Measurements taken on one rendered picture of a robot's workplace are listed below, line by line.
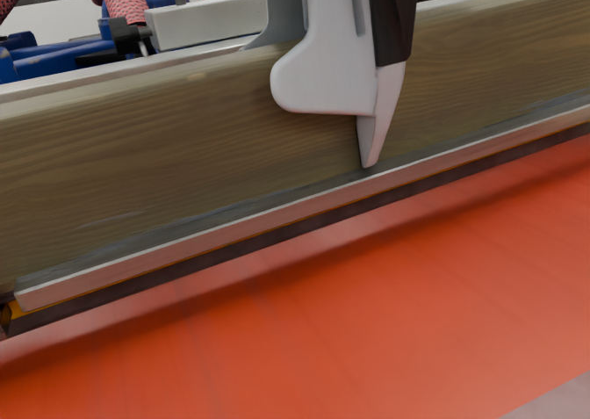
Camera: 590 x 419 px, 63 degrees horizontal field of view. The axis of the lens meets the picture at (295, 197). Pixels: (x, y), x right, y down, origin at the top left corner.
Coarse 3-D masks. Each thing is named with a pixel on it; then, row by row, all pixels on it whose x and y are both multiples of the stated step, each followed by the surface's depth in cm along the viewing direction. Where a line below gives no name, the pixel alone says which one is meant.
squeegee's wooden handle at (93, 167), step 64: (512, 0) 25; (576, 0) 26; (192, 64) 21; (256, 64) 21; (448, 64) 25; (512, 64) 26; (576, 64) 28; (0, 128) 18; (64, 128) 19; (128, 128) 20; (192, 128) 21; (256, 128) 22; (320, 128) 23; (448, 128) 26; (0, 192) 19; (64, 192) 19; (128, 192) 20; (192, 192) 22; (256, 192) 23; (0, 256) 19; (64, 256) 20
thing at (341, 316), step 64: (256, 256) 27; (320, 256) 26; (384, 256) 25; (64, 320) 24; (128, 320) 23; (192, 320) 23; (256, 320) 22; (320, 320) 21; (384, 320) 21; (448, 320) 20; (0, 384) 20; (64, 384) 20; (128, 384) 19; (192, 384) 19; (256, 384) 18; (320, 384) 18; (384, 384) 18; (448, 384) 17; (512, 384) 17; (576, 384) 16
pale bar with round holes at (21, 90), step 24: (432, 0) 53; (456, 0) 49; (192, 48) 44; (216, 48) 42; (240, 48) 42; (72, 72) 41; (96, 72) 39; (120, 72) 39; (0, 96) 37; (24, 96) 37
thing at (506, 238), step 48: (576, 144) 34; (432, 192) 31; (480, 192) 30; (528, 192) 29; (576, 192) 28; (432, 240) 26; (480, 240) 25; (528, 240) 25; (576, 240) 24; (480, 288) 22; (528, 288) 21; (576, 288) 21; (528, 336) 19; (576, 336) 18
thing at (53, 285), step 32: (512, 128) 26; (544, 128) 27; (384, 160) 25; (416, 160) 25; (448, 160) 25; (288, 192) 23; (320, 192) 23; (352, 192) 24; (192, 224) 22; (224, 224) 21; (256, 224) 22; (96, 256) 21; (128, 256) 20; (160, 256) 21; (32, 288) 19; (64, 288) 20; (96, 288) 20
